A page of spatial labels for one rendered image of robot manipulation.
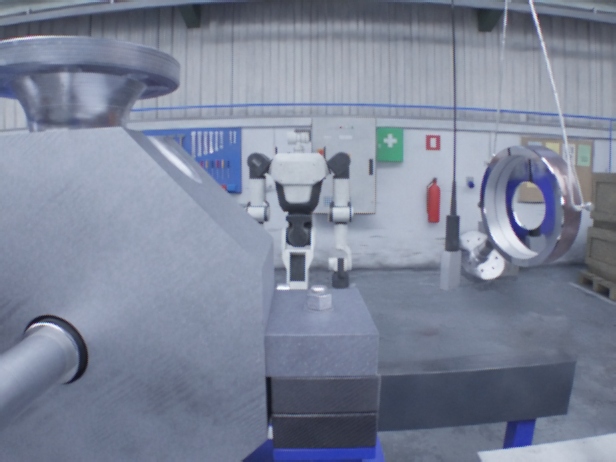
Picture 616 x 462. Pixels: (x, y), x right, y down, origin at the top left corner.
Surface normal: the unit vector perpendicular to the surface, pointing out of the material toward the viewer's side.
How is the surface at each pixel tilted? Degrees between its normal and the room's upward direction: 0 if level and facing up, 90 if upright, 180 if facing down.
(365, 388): 90
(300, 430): 90
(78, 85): 128
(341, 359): 90
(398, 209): 90
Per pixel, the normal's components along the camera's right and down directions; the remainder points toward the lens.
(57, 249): 0.02, 0.14
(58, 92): 0.16, 0.65
